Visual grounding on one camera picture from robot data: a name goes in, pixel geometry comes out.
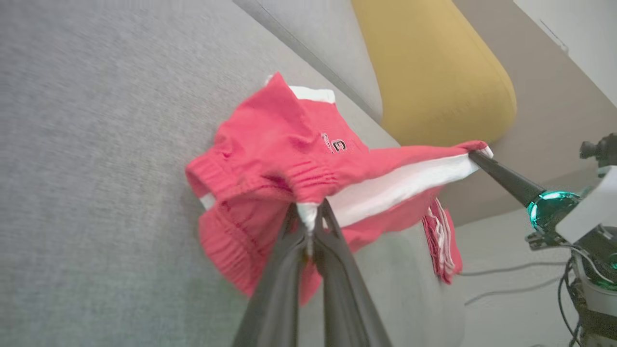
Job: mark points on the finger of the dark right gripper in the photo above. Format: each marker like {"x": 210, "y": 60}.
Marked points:
{"x": 511, "y": 180}

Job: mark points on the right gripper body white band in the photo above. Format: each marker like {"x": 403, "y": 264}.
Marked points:
{"x": 554, "y": 212}

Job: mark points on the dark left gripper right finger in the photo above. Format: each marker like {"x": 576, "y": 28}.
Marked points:
{"x": 344, "y": 299}

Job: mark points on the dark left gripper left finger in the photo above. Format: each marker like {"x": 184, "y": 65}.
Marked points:
{"x": 277, "y": 299}

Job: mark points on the red white sports garment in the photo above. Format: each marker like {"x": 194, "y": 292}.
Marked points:
{"x": 270, "y": 140}

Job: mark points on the yellow pillow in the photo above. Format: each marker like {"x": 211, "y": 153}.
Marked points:
{"x": 434, "y": 72}

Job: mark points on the grey sofa back cushion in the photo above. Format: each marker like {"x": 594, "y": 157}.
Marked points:
{"x": 328, "y": 43}

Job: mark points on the grey fabric sofa seat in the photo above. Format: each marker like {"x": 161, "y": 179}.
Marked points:
{"x": 96, "y": 144}

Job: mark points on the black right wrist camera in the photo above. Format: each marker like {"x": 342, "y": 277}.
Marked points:
{"x": 602, "y": 149}

